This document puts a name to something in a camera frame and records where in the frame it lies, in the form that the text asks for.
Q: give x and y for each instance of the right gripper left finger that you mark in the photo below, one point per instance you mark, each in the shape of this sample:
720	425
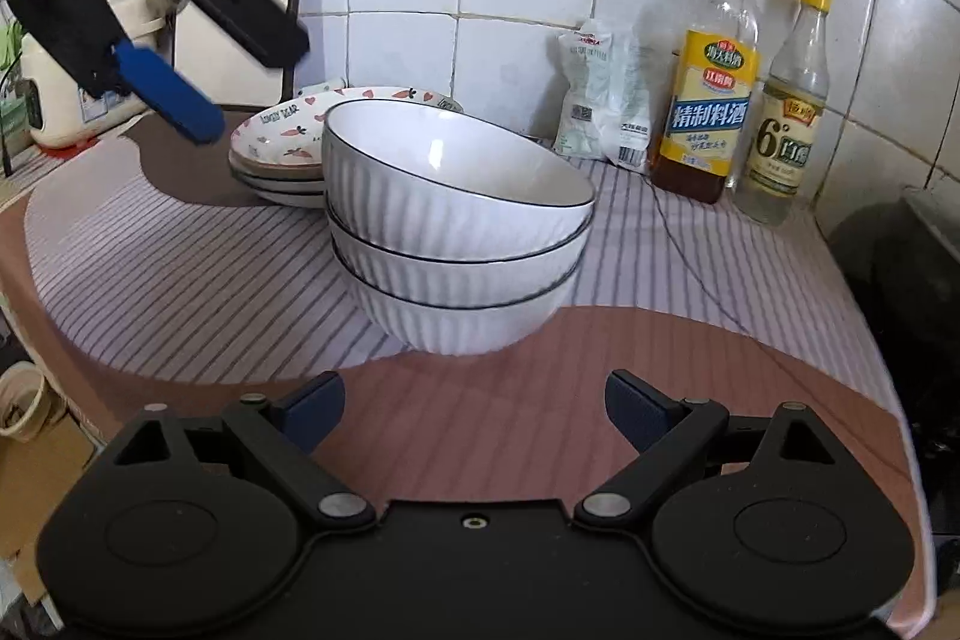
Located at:
281	436

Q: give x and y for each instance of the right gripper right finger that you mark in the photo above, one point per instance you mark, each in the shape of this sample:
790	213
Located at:
674	439

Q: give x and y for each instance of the pink rabbit carrot plate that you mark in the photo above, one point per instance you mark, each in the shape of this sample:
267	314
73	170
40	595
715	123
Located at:
289	135

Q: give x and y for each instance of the white bowl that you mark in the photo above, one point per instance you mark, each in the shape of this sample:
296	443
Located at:
457	331
450	284
441	185

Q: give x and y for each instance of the large white plate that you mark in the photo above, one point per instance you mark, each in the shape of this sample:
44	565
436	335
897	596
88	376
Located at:
276	184

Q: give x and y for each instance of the striped pink table mat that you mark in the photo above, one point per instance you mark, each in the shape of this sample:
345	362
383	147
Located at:
140	272

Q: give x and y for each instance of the black wok with lid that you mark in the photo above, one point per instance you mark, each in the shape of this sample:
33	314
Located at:
900	260

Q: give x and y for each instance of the white vinegar bottle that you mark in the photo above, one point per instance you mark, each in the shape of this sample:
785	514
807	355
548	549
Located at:
792	102

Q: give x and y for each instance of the cooking wine bottle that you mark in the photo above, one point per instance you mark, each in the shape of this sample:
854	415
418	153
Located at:
713	84

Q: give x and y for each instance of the white salt bag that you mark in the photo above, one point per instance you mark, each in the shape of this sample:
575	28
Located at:
605	113

